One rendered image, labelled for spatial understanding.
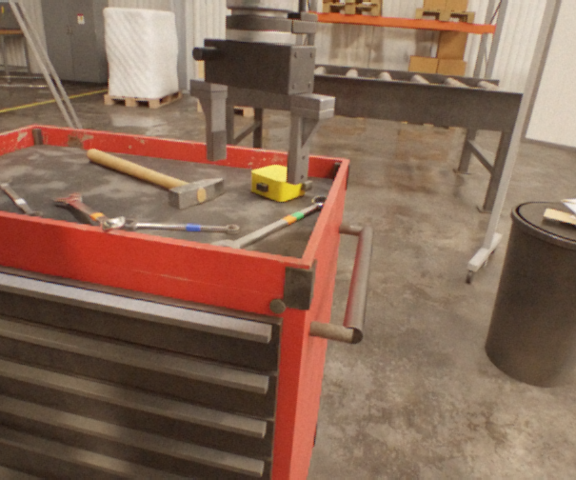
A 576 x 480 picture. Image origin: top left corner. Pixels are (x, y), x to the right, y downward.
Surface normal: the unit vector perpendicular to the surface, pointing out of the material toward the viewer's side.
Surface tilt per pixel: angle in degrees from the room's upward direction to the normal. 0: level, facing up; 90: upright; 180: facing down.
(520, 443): 0
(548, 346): 94
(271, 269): 90
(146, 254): 90
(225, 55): 90
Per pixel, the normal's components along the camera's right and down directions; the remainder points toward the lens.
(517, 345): -0.79, 0.28
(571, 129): -0.60, 0.31
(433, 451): 0.06, -0.90
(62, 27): -0.22, 0.40
